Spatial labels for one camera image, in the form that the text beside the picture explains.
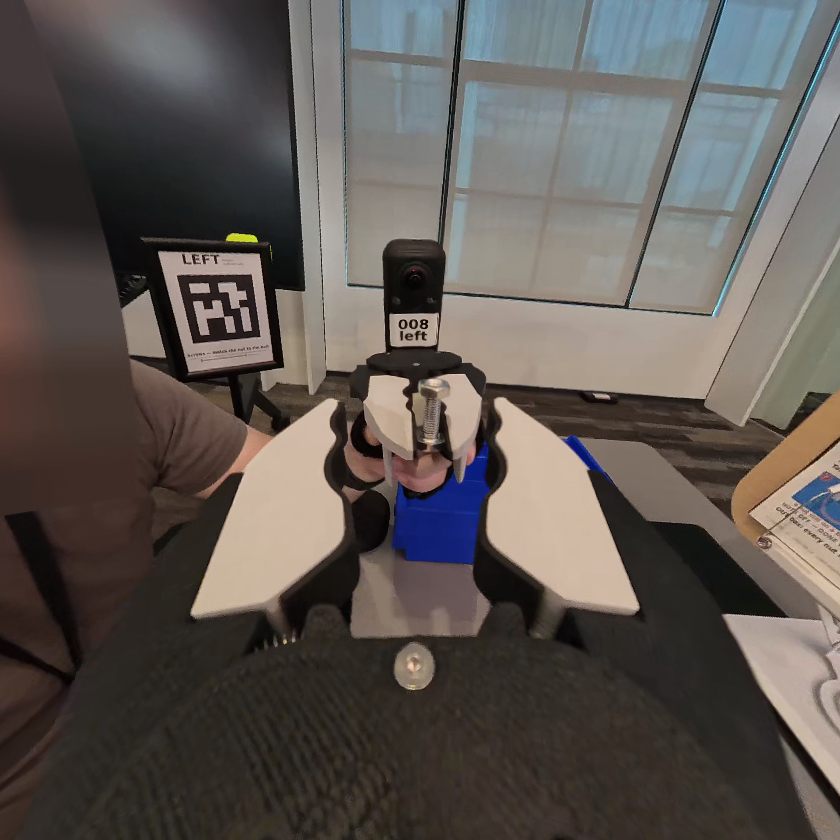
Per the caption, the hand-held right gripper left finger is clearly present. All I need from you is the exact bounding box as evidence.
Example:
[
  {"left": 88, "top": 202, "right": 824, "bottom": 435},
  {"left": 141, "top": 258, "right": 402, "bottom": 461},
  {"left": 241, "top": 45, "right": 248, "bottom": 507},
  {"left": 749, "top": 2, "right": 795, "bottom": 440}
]
[{"left": 189, "top": 397, "right": 362, "bottom": 622}]

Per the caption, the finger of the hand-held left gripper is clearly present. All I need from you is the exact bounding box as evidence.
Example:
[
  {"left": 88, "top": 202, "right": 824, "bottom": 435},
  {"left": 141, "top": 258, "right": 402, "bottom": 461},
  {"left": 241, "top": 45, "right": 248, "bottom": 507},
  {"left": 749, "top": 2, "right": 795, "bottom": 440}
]
[
  {"left": 362, "top": 375, "right": 421, "bottom": 488},
  {"left": 435, "top": 377, "right": 484, "bottom": 485}
]

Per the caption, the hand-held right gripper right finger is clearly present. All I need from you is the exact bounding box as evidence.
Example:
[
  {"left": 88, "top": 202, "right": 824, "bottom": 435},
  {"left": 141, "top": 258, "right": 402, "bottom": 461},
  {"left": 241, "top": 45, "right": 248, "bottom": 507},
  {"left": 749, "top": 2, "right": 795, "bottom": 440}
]
[{"left": 476, "top": 395, "right": 642, "bottom": 619}]

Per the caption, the steel hex bolt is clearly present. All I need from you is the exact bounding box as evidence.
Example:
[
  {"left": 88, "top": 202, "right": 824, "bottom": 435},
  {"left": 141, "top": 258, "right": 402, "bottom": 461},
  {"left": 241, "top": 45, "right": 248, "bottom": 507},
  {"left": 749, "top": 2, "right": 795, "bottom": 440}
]
[{"left": 416, "top": 378, "right": 454, "bottom": 455}]

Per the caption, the blue plastic bin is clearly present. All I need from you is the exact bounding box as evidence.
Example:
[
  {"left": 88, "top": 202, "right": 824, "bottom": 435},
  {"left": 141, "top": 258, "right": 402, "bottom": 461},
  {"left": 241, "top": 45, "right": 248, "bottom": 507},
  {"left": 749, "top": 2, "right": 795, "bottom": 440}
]
[{"left": 392, "top": 434, "right": 606, "bottom": 565}]

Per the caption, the person's left forearm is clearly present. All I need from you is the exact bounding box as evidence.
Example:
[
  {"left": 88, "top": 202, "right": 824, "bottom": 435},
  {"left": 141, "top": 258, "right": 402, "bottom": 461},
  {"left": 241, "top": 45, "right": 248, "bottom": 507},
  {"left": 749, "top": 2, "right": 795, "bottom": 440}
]
[{"left": 197, "top": 423, "right": 275, "bottom": 501}]

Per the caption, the person's left hand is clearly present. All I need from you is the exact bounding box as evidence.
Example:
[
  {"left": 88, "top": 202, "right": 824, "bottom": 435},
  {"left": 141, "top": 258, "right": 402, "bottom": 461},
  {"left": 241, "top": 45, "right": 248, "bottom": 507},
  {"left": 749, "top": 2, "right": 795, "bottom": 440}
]
[{"left": 356, "top": 423, "right": 478, "bottom": 497}]

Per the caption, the black sign stand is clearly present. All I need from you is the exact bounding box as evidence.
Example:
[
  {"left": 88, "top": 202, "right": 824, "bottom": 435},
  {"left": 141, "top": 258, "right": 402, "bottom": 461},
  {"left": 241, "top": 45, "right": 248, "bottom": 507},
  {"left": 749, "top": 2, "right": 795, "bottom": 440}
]
[{"left": 225, "top": 369, "right": 291, "bottom": 432}]

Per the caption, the large window with blind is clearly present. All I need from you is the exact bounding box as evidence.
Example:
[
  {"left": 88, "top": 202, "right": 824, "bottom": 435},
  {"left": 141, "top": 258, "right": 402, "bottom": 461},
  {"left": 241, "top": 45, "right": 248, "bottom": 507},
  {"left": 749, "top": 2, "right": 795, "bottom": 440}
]
[{"left": 340, "top": 0, "right": 840, "bottom": 317}]

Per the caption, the black framed marker sign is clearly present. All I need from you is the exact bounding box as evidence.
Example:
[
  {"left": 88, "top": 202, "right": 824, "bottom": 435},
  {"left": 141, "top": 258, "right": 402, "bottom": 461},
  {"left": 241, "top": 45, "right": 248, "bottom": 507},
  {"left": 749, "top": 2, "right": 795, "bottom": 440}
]
[{"left": 140, "top": 236, "right": 285, "bottom": 383}]

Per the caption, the wooden instruction board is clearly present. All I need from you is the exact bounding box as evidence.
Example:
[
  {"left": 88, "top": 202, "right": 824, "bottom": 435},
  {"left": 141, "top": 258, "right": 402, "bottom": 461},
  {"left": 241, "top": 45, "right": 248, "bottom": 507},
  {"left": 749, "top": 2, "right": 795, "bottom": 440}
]
[{"left": 730, "top": 390, "right": 840, "bottom": 614}]

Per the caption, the large black screen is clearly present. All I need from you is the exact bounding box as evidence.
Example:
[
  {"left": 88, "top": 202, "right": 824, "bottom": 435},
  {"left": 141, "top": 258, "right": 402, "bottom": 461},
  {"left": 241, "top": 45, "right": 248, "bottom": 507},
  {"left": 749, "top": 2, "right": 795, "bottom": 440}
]
[{"left": 26, "top": 0, "right": 307, "bottom": 294}]

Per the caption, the black lanyard strap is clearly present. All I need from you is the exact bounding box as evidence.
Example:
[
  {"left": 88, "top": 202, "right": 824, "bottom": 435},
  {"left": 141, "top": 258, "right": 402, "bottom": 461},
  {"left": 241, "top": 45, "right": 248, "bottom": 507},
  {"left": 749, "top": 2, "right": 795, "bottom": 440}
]
[{"left": 0, "top": 511, "right": 85, "bottom": 685}]

